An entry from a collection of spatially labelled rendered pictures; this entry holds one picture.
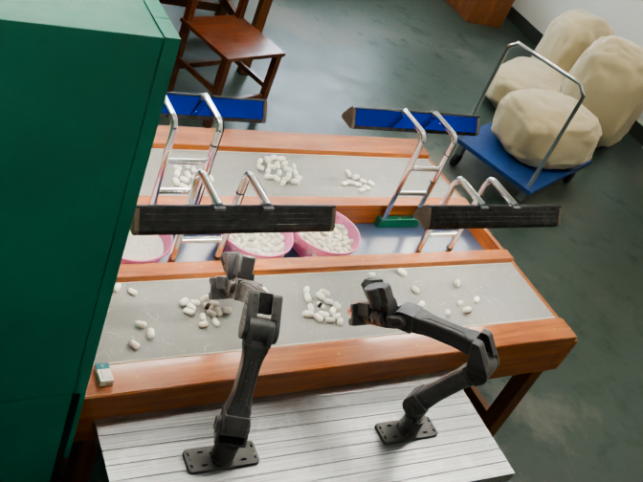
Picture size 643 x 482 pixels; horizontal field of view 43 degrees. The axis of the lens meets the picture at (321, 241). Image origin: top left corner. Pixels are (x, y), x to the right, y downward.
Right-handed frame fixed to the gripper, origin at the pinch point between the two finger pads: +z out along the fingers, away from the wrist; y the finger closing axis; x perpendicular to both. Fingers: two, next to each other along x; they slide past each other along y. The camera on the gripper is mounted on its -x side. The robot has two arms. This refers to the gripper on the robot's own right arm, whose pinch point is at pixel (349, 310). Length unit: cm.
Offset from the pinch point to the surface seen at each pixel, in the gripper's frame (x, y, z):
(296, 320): 4.1, 10.8, 13.6
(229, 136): -59, -1, 85
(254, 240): -19.8, 10.2, 42.4
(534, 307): 6, -91, 10
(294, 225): -26.2, 20.1, -0.9
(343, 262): -12.2, -17.4, 29.2
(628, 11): -197, -454, 250
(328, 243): -18.3, -18.8, 41.2
